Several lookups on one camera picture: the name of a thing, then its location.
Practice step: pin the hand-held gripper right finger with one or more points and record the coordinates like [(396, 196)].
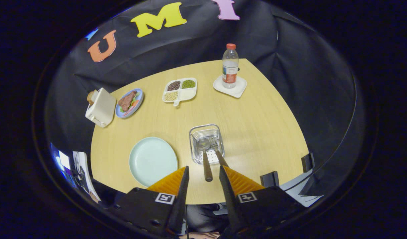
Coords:
[(227, 196)]

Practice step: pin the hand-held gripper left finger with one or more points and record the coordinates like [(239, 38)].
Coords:
[(181, 196)]

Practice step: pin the silver fork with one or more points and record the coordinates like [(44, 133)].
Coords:
[(221, 158)]

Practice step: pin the person's grey trousers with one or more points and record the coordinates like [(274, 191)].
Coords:
[(203, 217)]

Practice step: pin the light green plate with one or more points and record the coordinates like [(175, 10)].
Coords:
[(153, 161)]

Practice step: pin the black table clamp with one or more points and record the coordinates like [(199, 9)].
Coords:
[(269, 179), (308, 162)]

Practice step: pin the white side desk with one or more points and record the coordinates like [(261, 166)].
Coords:
[(85, 172)]

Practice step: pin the white divided bean tray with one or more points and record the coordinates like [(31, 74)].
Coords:
[(188, 94)]

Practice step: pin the blue plate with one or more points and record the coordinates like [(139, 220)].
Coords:
[(138, 99)]

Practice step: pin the white square coaster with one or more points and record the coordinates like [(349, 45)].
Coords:
[(240, 88)]

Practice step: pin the brown steak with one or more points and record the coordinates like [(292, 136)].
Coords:
[(126, 100)]

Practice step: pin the white toaster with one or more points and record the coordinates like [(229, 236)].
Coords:
[(102, 108)]

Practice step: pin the computer monitor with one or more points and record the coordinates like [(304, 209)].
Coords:
[(63, 161)]

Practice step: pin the clear red-capped water bottle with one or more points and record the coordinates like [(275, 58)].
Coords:
[(230, 66)]

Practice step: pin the toast slice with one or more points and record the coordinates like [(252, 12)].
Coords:
[(91, 97)]

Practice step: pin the black backdrop cloth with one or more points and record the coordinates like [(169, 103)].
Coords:
[(190, 43)]

